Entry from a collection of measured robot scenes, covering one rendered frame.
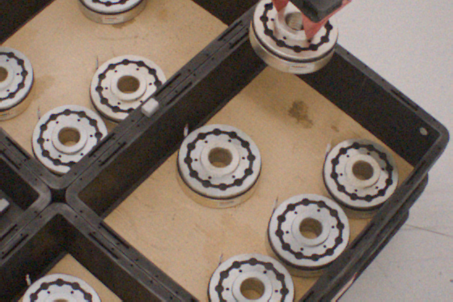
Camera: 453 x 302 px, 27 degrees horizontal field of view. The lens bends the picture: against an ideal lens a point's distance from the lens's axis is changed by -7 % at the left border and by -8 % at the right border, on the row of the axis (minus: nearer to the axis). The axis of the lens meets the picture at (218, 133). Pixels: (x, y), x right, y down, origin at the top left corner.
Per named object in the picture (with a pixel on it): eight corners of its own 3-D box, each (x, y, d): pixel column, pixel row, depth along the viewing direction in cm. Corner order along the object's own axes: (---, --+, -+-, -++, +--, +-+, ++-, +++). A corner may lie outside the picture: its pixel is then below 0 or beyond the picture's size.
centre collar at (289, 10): (295, 1, 118) (296, -3, 117) (325, 27, 116) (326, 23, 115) (267, 19, 116) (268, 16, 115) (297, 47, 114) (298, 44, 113)
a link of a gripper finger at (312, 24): (304, 62, 113) (317, 13, 105) (260, 23, 115) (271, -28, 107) (343, 35, 115) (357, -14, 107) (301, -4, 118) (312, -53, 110)
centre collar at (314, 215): (306, 205, 122) (306, 202, 121) (336, 227, 121) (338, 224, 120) (282, 233, 120) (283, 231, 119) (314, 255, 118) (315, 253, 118)
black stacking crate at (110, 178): (267, 53, 140) (277, 3, 130) (430, 179, 131) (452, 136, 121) (67, 240, 122) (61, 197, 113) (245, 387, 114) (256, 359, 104)
